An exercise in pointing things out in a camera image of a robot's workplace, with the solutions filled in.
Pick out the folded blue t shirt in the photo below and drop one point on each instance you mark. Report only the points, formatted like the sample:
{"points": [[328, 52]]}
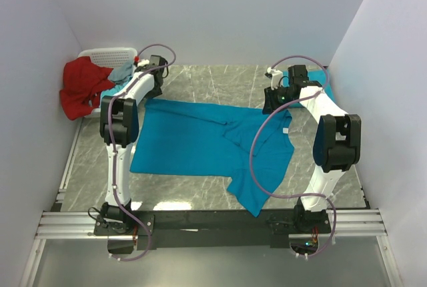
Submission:
{"points": [[316, 75]]}

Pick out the red t shirt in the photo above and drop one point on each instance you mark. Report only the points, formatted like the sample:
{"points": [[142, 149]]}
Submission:
{"points": [[83, 82]]}

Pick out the black base beam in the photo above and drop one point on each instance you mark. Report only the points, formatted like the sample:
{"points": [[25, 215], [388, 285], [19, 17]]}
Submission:
{"points": [[215, 228]]}

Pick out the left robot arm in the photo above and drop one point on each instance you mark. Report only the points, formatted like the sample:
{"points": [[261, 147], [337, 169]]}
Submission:
{"points": [[119, 128]]}

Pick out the white laundry basket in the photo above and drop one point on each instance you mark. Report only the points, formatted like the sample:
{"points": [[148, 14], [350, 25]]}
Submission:
{"points": [[111, 57]]}

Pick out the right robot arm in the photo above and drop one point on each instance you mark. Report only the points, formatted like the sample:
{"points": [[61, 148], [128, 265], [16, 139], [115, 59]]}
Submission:
{"points": [[336, 145]]}

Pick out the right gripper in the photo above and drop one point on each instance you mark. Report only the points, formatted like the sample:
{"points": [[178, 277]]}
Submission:
{"points": [[270, 105]]}

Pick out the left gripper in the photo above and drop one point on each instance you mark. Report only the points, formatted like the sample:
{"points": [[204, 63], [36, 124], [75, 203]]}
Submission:
{"points": [[154, 94]]}

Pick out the light blue t shirt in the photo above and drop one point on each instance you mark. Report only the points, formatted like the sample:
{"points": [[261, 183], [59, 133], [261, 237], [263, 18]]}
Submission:
{"points": [[117, 79]]}

